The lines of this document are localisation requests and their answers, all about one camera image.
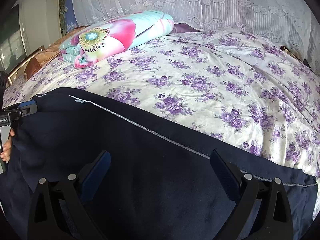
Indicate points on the white lace curtain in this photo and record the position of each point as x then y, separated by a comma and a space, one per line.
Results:
289, 23

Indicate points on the blue patterned cloth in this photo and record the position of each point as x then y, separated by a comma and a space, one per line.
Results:
71, 22

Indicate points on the purple floral bed sheet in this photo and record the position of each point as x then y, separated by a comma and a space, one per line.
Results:
232, 85

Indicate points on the wooden bed frame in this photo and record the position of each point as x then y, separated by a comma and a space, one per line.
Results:
12, 74

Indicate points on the dark navy pants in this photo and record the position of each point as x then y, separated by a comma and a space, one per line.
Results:
160, 184

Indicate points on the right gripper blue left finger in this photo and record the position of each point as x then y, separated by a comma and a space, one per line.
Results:
93, 174

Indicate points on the folded colourful floral quilt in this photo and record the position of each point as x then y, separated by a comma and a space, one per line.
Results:
102, 40

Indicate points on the person's left hand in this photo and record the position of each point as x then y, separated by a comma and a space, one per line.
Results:
7, 147

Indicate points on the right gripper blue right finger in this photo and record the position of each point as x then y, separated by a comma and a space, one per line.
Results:
228, 175

